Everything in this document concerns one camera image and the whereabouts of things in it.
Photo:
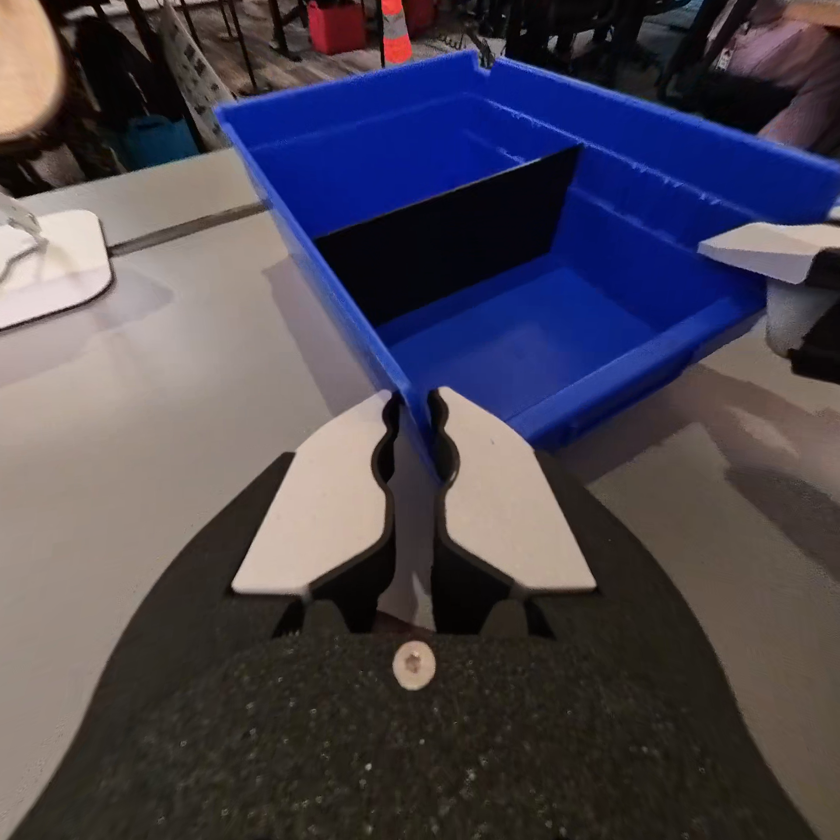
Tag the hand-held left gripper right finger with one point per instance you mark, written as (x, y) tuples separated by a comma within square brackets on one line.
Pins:
[(512, 518)]

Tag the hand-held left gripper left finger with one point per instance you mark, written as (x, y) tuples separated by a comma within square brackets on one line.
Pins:
[(315, 518)]

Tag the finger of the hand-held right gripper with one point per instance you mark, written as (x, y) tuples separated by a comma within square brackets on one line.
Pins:
[(761, 249)]

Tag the blue plastic bin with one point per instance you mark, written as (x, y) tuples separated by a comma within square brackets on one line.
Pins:
[(525, 341)]

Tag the pink cloth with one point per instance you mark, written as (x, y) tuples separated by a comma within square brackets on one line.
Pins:
[(787, 65)]

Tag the black office chair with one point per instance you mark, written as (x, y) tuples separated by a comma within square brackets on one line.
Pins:
[(564, 33)]

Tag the wooden book stand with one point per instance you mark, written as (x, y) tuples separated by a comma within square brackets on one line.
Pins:
[(59, 262)]

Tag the orange traffic cone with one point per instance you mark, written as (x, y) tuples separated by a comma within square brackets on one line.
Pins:
[(397, 29)]

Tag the grey perforated panel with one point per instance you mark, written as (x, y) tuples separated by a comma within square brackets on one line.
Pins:
[(190, 72)]

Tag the red crate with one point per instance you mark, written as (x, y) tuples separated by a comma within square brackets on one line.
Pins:
[(336, 26)]

